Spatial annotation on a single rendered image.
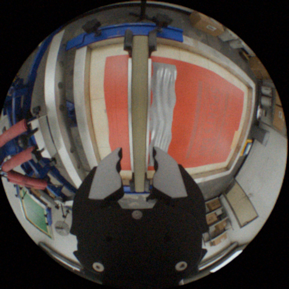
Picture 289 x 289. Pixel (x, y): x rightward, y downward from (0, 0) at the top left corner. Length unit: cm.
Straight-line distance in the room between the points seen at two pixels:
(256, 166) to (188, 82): 373
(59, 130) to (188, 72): 41
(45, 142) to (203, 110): 51
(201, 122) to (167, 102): 15
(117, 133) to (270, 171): 383
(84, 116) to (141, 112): 17
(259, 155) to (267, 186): 103
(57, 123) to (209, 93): 48
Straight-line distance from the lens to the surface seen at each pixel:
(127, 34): 27
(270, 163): 374
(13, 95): 67
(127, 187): 40
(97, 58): 33
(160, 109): 28
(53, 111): 30
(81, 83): 29
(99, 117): 30
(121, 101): 28
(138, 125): 18
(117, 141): 31
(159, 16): 28
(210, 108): 37
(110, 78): 29
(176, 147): 35
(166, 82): 29
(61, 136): 30
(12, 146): 79
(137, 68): 18
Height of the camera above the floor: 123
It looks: 61 degrees down
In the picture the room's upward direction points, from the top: 175 degrees clockwise
